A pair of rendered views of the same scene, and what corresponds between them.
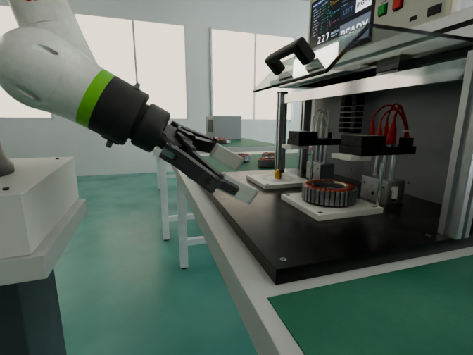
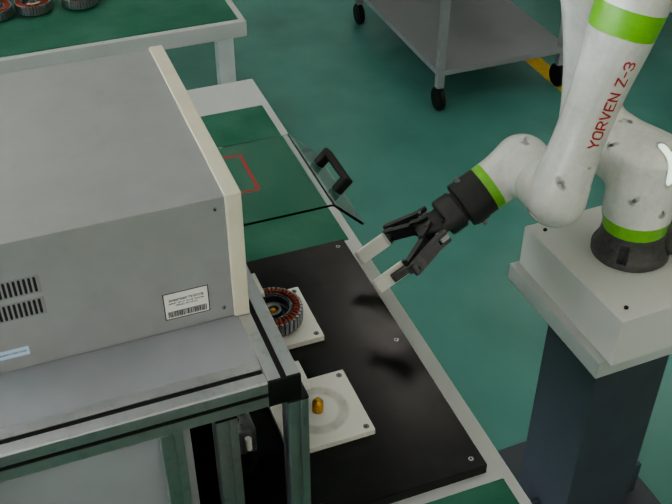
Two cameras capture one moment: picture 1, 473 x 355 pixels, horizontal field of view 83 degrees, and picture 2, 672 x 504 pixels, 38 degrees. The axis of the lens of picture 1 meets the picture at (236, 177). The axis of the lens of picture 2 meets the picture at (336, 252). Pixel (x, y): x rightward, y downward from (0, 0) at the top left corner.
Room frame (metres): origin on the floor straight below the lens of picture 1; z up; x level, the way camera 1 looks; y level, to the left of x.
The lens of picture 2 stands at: (1.90, -0.16, 2.01)
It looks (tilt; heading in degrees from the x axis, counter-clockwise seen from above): 39 degrees down; 176
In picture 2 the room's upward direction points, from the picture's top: straight up
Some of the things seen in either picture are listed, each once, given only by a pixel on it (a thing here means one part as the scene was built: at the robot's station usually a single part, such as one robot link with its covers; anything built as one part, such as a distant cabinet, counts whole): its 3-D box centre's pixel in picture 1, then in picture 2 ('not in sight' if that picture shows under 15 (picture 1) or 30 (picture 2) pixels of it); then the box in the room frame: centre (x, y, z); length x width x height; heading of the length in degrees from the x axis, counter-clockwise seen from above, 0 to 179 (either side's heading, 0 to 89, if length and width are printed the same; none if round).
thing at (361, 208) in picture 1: (327, 203); (273, 322); (0.55, -0.20, 0.78); 0.15 x 0.15 x 0.01; 18
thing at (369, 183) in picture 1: (381, 188); not in sight; (0.60, -0.34, 0.80); 0.07 x 0.05 x 0.06; 18
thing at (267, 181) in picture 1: (277, 179); (317, 412); (0.78, -0.13, 0.78); 0.15 x 0.15 x 0.01; 18
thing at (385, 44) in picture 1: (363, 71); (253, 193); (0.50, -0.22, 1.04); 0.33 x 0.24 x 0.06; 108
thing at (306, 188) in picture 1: (328, 191); (273, 312); (0.55, -0.20, 0.80); 0.11 x 0.11 x 0.04
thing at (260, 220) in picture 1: (303, 195); (286, 373); (0.67, -0.18, 0.76); 0.64 x 0.47 x 0.02; 18
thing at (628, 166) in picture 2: not in sight; (638, 178); (0.45, 0.49, 1.01); 0.16 x 0.13 x 0.19; 20
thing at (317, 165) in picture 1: (319, 170); (235, 427); (0.83, -0.26, 0.80); 0.07 x 0.05 x 0.06; 18
